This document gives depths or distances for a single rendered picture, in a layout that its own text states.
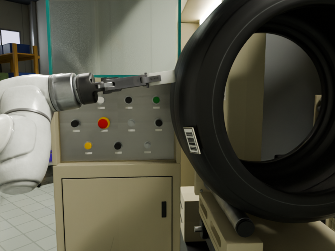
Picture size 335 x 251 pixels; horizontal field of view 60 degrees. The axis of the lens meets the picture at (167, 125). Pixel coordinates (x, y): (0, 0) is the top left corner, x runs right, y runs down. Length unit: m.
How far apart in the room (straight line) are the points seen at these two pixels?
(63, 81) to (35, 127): 0.13
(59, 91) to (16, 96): 0.09
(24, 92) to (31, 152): 0.15
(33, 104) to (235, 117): 0.65
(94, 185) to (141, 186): 0.20
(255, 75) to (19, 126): 0.76
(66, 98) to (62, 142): 0.65
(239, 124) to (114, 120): 0.55
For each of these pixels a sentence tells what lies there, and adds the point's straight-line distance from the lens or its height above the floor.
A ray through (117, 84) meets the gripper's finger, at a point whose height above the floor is 1.23.
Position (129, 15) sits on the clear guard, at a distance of 1.30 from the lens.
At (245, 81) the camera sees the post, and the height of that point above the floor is 1.25.
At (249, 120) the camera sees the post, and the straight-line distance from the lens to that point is 1.06.
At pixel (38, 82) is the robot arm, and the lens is 0.73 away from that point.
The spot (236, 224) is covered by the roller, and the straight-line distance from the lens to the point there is 0.74.
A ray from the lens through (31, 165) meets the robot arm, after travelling 0.63.
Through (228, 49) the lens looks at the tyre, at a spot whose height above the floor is 1.30.
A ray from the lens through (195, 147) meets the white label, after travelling 0.63.
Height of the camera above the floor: 1.22
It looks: 7 degrees down
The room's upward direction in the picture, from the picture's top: straight up
